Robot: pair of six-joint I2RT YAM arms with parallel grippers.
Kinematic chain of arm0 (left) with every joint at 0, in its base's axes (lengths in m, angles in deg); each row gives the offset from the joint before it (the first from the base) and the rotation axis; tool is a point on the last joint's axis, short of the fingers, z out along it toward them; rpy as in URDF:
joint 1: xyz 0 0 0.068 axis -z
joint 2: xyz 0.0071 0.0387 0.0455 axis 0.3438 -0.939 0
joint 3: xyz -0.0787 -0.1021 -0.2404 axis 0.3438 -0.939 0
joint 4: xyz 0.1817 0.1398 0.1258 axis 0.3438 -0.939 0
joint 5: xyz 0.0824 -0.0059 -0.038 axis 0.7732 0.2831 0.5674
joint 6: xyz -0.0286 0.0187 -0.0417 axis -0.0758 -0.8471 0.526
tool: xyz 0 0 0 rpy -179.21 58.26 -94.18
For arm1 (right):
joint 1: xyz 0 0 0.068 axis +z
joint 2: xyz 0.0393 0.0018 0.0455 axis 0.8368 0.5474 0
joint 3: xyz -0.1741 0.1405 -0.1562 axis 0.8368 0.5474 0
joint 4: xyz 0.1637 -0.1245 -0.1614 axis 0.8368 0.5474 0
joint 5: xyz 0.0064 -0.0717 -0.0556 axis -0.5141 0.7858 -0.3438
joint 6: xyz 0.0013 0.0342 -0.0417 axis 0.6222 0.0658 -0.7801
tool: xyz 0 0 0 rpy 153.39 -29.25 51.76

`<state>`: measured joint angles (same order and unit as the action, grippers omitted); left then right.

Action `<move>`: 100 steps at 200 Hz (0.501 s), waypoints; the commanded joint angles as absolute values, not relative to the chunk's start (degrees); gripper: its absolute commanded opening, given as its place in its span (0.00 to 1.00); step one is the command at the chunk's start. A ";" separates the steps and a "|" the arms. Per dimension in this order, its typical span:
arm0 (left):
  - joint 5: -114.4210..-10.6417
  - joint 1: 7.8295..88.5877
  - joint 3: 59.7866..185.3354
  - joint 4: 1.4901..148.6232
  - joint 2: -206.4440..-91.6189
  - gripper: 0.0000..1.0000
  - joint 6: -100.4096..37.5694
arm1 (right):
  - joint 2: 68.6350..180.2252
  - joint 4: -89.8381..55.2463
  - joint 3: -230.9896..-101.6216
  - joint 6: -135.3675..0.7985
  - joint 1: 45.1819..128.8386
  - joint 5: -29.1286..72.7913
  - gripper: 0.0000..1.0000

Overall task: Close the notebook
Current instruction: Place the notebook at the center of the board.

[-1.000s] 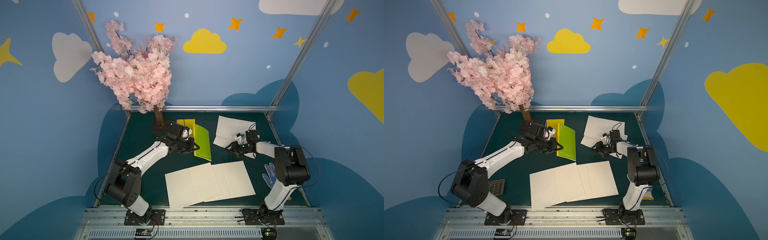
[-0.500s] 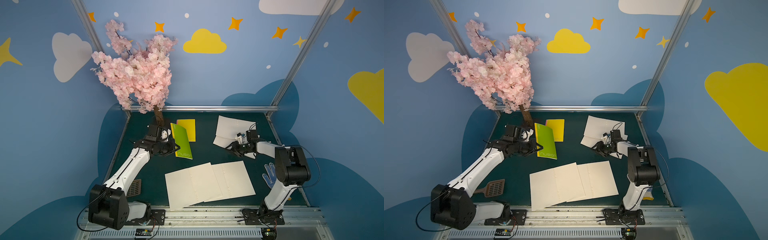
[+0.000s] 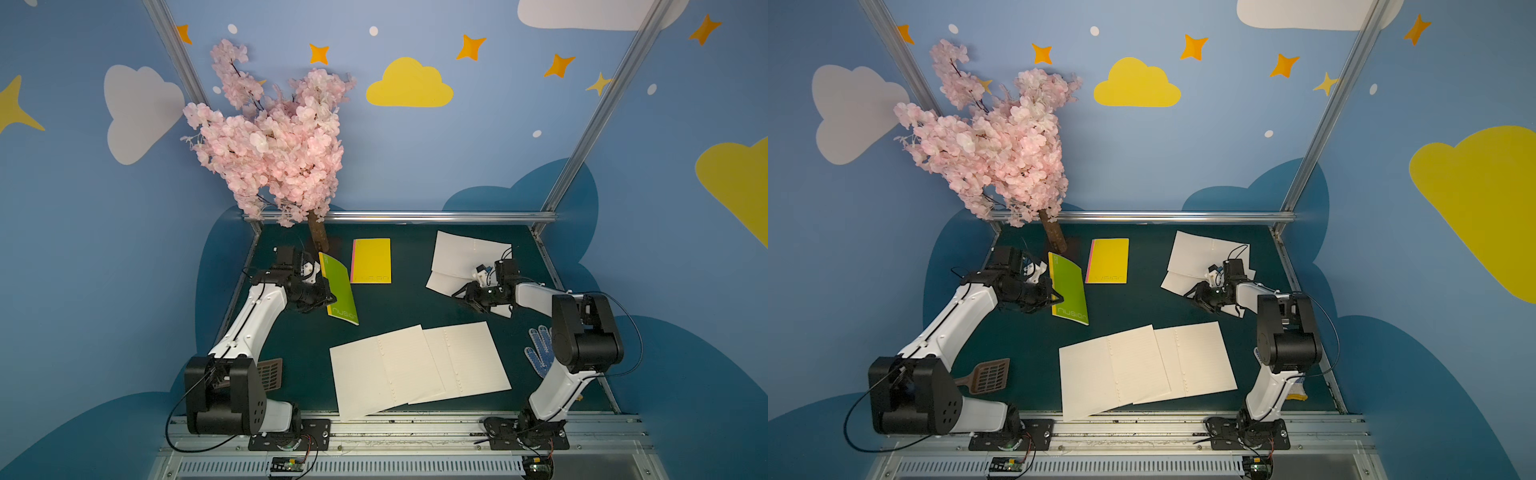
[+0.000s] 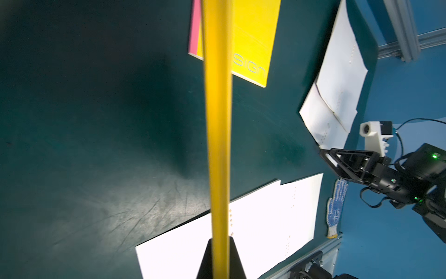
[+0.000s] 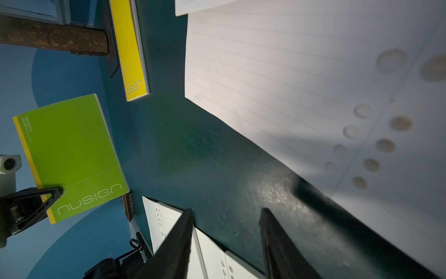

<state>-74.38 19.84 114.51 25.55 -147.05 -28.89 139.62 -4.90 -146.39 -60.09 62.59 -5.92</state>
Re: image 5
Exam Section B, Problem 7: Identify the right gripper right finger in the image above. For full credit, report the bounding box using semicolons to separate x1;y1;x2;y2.
259;208;321;279

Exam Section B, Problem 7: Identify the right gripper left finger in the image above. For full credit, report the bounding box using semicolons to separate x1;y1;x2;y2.
134;209;194;279

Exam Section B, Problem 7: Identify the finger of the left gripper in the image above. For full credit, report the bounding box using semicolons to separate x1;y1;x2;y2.
1;187;63;236

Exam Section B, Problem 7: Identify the green cover notebook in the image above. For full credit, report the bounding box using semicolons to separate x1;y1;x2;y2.
13;94;130;224

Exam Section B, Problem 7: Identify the yellow cover notebook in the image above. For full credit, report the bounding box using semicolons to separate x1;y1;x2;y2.
109;0;150;102

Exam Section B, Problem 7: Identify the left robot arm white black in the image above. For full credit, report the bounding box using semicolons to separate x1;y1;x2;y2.
1;187;153;279

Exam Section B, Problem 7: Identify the small open notebook far right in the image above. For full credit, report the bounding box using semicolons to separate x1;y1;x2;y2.
175;0;236;17

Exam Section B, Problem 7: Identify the pink cherry blossom tree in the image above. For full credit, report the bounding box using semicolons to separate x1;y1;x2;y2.
1;15;120;77

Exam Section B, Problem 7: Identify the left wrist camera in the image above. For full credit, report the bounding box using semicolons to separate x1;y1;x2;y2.
0;155;22;197

